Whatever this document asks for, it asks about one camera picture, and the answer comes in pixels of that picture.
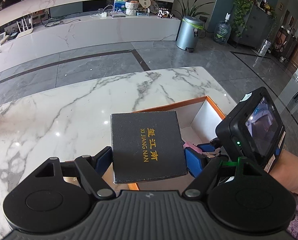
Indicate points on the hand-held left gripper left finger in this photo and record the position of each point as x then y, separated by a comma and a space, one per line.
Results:
105, 158

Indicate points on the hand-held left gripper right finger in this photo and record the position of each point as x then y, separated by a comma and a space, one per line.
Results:
192, 161

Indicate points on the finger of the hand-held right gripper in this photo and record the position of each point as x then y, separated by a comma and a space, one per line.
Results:
205, 148

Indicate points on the orange cardboard box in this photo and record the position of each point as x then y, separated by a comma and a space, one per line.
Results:
206, 120

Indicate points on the black box with gold print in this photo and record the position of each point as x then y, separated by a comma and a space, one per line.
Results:
149, 145

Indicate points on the clear water jug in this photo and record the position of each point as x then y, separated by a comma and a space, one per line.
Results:
222, 32

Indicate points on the silver pedal trash can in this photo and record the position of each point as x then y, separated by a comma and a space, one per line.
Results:
187, 35

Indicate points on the grey storage cabinet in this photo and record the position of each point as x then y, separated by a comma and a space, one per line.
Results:
254, 27

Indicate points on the white marble tv cabinet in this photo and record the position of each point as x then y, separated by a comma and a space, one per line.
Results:
88, 35

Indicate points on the green trailing plant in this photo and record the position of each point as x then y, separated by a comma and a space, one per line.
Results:
244, 2

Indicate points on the long leaf potted plant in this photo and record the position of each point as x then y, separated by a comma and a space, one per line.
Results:
189, 6

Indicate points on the black white cow toy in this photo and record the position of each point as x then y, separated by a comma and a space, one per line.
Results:
166, 13

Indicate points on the white charger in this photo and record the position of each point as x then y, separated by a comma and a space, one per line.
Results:
104, 14

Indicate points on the grey flat device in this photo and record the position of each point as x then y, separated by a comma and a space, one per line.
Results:
118, 15

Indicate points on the glass plate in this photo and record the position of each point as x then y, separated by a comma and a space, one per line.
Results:
155, 7

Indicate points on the white router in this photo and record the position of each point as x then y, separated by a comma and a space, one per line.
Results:
26, 31

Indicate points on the round wooden fan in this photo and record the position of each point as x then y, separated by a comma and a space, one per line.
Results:
145, 1

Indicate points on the blue green painting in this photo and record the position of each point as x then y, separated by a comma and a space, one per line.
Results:
118, 2

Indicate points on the white thermometer display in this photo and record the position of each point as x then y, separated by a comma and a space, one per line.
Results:
3, 38

